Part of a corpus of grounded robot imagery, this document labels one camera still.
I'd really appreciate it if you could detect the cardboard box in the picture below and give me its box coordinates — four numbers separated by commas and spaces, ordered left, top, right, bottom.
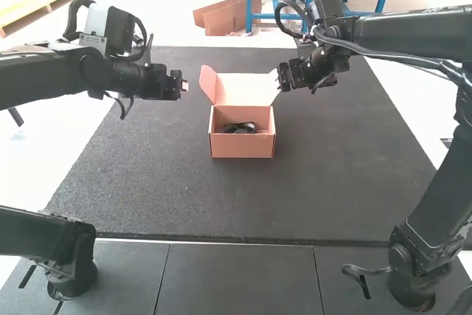
198, 64, 282, 160

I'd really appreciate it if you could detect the dark base panel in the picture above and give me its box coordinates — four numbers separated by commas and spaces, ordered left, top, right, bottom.
153, 243, 325, 315
0, 240, 171, 315
313, 244, 472, 315

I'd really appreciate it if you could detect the wooden pallet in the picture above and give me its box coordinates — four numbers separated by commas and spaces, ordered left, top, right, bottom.
0, 0, 85, 38

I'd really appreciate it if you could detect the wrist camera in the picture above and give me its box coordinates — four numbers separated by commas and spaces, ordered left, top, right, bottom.
308, 0, 350, 28
79, 3, 136, 60

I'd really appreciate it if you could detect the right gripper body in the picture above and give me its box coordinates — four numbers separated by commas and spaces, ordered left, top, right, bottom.
277, 57, 310, 93

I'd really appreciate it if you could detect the black mat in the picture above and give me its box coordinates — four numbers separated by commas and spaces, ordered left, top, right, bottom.
43, 45, 440, 244

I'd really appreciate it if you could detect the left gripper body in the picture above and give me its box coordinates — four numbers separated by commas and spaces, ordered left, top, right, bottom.
139, 63, 184, 103

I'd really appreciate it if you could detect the black square fan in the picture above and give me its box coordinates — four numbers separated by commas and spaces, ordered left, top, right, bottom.
220, 120, 258, 135

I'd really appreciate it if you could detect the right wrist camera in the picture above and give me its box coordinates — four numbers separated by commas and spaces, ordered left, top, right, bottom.
308, 0, 350, 28

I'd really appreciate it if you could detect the brown cardboard sheet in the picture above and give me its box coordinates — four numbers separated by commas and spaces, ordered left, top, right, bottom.
192, 0, 263, 37

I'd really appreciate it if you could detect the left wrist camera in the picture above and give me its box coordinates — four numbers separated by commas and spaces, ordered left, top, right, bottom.
79, 3, 136, 60

